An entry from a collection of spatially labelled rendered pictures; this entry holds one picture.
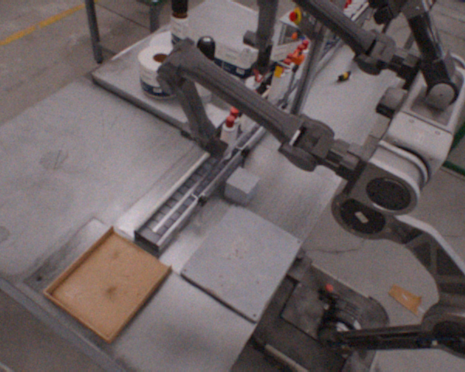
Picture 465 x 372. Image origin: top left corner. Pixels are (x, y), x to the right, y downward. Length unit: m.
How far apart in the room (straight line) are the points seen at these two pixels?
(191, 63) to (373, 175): 0.46
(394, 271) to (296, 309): 0.85
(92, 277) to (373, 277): 1.72
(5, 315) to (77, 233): 0.97
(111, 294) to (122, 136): 0.72
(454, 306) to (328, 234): 1.30
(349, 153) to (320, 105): 1.23
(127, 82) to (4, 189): 0.73
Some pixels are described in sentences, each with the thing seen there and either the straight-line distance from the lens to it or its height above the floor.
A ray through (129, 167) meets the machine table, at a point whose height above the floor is 0.83.
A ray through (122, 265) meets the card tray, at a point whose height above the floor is 0.83.
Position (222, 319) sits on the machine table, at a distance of 1.31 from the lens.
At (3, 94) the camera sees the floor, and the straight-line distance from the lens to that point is 3.49.
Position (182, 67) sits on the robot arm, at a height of 1.54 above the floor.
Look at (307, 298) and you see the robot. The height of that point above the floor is 0.26.
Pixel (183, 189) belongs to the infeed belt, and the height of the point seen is 0.88.
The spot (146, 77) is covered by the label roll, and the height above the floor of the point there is 0.97.
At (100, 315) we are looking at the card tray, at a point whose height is 0.83.
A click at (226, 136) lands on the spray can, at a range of 1.52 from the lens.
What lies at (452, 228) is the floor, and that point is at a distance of 3.09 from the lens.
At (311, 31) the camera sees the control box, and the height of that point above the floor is 1.33.
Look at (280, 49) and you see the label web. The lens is 2.02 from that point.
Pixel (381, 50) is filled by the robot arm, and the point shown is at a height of 1.46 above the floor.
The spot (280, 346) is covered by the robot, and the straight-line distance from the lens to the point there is 1.96.
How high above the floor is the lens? 2.06
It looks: 50 degrees down
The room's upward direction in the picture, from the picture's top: 11 degrees clockwise
